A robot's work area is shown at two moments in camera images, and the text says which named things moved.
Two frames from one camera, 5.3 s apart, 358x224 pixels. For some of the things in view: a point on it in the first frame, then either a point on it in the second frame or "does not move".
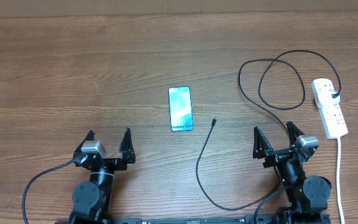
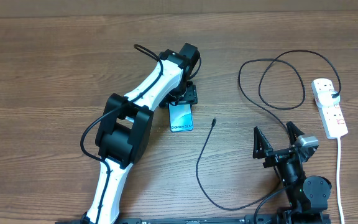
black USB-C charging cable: x=255 y=104 does not move
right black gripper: x=260 y=152 does not move
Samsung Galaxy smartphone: x=180 y=104 does not move
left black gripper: x=125 y=151 to x=189 y=96
